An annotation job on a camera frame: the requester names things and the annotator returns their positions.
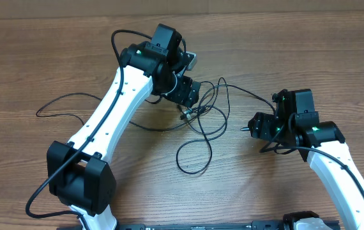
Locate thick black USB cable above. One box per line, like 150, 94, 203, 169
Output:
175, 77, 277, 175

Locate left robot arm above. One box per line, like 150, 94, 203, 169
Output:
47, 24, 200, 229

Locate thin black USB cable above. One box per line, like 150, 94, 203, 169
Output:
35, 92, 208, 132

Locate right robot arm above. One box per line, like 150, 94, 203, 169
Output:
245, 89, 364, 229

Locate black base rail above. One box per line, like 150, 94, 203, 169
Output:
57, 219, 341, 230

